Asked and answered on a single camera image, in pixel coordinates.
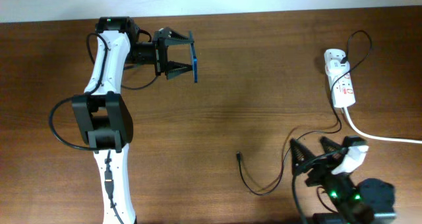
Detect thin black charging cable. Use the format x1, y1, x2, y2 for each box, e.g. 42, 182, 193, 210
236, 30, 373, 196

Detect blue screen Samsung smartphone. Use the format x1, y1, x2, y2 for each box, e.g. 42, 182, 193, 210
189, 31, 198, 83

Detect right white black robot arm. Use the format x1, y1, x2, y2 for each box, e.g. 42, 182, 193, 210
289, 136, 396, 223

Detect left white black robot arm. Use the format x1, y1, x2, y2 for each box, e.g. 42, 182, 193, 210
71, 16, 197, 223

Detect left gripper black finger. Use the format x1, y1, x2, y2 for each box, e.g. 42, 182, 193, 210
165, 61, 193, 80
162, 27, 192, 46

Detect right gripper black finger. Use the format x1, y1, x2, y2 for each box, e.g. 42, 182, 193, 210
289, 138, 316, 173
320, 136, 344, 160

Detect white USB charger plug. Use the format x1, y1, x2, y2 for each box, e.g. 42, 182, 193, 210
325, 59, 350, 76

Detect white power strip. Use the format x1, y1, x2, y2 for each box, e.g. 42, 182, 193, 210
324, 49, 355, 108

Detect thick white power cord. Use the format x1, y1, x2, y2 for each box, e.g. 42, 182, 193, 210
341, 106, 422, 144

